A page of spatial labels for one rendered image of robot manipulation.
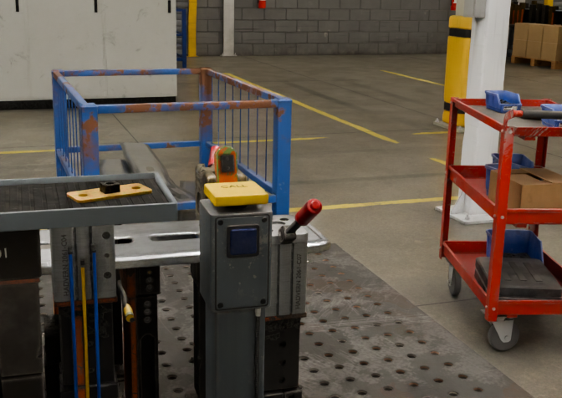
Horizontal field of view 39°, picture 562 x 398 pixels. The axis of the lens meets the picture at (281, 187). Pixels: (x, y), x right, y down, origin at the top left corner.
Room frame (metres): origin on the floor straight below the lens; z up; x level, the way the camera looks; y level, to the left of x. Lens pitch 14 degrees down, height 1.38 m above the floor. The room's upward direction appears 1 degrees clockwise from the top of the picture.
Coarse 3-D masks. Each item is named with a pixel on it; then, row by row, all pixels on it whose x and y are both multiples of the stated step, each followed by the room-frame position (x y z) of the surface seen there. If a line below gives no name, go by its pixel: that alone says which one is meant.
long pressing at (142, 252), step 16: (128, 224) 1.23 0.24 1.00; (144, 224) 1.23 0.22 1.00; (160, 224) 1.23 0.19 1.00; (176, 224) 1.24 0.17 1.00; (192, 224) 1.24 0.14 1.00; (48, 240) 1.14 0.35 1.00; (144, 240) 1.15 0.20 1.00; (176, 240) 1.16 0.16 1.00; (192, 240) 1.16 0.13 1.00; (320, 240) 1.16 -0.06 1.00; (48, 256) 1.07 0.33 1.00; (128, 256) 1.07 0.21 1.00; (144, 256) 1.07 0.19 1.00; (160, 256) 1.08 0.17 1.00; (176, 256) 1.08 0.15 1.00; (192, 256) 1.09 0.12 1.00; (48, 272) 1.03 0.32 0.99
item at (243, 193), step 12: (204, 192) 0.88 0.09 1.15; (216, 192) 0.84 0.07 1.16; (228, 192) 0.84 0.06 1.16; (240, 192) 0.84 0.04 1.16; (252, 192) 0.84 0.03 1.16; (264, 192) 0.84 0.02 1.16; (216, 204) 0.82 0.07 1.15; (228, 204) 0.83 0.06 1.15; (240, 204) 0.83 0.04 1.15; (252, 204) 0.83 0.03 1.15
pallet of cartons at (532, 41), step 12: (516, 24) 15.31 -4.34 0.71; (528, 24) 15.01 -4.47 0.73; (540, 24) 14.78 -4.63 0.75; (516, 36) 15.29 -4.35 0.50; (528, 36) 14.99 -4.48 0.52; (540, 36) 14.67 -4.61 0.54; (552, 36) 14.39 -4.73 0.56; (516, 48) 15.26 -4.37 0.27; (528, 48) 14.95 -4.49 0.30; (540, 48) 14.64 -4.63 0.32; (552, 48) 14.36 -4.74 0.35; (516, 60) 15.29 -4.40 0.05; (528, 60) 15.40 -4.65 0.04; (540, 60) 14.82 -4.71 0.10; (552, 60) 14.33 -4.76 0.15
